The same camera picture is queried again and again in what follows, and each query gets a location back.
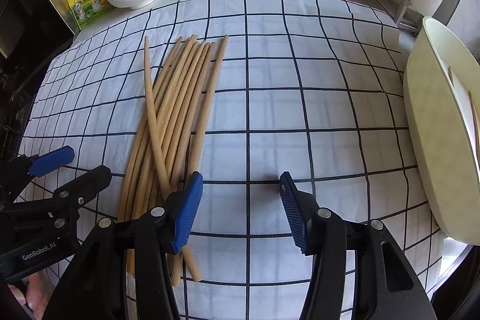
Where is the wooden chopstick two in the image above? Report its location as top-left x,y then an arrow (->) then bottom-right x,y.
170,34 -> 230,287

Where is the wooden chopstick three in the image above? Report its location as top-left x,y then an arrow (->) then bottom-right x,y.
162,43 -> 215,200

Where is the wooden chopstick four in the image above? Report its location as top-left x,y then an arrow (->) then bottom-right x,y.
159,41 -> 209,189

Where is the wooden chopstick one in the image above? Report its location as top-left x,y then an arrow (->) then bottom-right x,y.
144,35 -> 207,201

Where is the person's left hand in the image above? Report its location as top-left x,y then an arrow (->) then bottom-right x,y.
8,271 -> 54,320

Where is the wooden chopstick ten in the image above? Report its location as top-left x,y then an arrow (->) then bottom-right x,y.
118,37 -> 182,222

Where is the wooden chopstick nine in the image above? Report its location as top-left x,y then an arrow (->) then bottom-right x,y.
119,35 -> 203,221

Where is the wooden chopstick seven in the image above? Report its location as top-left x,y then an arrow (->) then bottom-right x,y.
136,35 -> 209,212

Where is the white black grid cloth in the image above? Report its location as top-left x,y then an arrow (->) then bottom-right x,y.
19,0 -> 443,319

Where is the wooden chopstick eight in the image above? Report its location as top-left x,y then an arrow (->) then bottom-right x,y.
123,35 -> 208,218

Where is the round white tray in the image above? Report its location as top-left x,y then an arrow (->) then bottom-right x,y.
403,17 -> 479,245

